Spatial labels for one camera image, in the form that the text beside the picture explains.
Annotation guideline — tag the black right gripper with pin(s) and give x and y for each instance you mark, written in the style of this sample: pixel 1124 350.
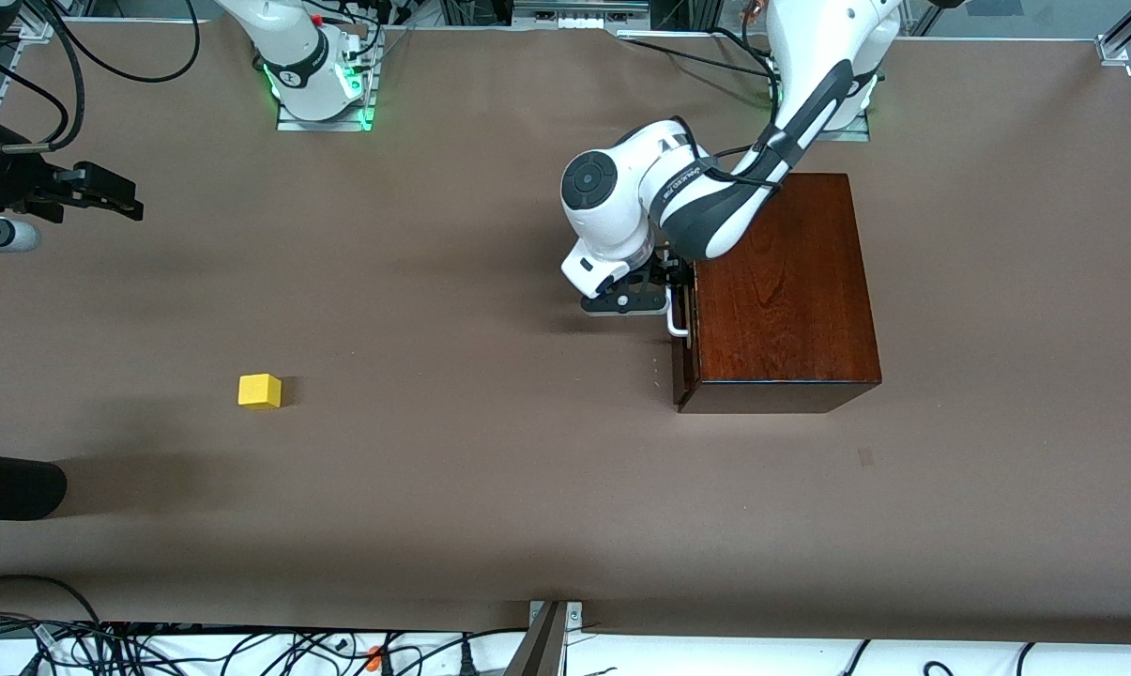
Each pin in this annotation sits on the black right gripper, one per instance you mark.
pixel 19 180

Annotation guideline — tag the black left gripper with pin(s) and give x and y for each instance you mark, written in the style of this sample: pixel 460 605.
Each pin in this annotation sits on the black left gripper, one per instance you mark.
pixel 670 270

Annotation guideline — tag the yellow cube block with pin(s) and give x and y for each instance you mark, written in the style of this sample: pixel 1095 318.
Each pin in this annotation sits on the yellow cube block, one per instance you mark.
pixel 259 391

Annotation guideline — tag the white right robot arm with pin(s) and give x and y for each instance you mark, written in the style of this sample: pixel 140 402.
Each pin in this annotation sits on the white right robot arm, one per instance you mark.
pixel 293 47

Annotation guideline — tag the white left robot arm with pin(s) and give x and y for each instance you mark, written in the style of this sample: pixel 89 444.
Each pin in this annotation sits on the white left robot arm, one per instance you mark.
pixel 612 216

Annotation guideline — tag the dark brown wooden cabinet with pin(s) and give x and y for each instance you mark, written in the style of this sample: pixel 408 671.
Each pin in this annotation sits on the dark brown wooden cabinet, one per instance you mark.
pixel 781 282

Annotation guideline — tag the white power strip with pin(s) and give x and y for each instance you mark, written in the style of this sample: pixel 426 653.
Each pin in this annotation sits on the white power strip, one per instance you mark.
pixel 579 11

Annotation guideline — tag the black rounded object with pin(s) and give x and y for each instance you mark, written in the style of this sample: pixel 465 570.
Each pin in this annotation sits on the black rounded object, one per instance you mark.
pixel 11 486

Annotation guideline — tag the aluminium profile beam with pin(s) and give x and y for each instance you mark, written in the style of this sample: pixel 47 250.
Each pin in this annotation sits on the aluminium profile beam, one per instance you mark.
pixel 537 648

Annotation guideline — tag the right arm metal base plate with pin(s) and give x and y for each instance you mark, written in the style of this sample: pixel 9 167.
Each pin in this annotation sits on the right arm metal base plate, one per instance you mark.
pixel 288 125

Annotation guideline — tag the aluminium frame rail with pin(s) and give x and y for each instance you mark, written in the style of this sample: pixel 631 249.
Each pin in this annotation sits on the aluminium frame rail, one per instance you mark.
pixel 30 23

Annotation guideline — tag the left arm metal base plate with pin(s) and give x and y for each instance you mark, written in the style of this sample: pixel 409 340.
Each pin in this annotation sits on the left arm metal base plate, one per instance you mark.
pixel 856 133

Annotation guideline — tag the metal table edge bracket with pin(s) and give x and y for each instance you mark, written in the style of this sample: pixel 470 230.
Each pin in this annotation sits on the metal table edge bracket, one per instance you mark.
pixel 574 615

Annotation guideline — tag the aluminium frame corner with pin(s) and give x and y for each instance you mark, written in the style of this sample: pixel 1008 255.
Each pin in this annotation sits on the aluminium frame corner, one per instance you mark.
pixel 1117 45

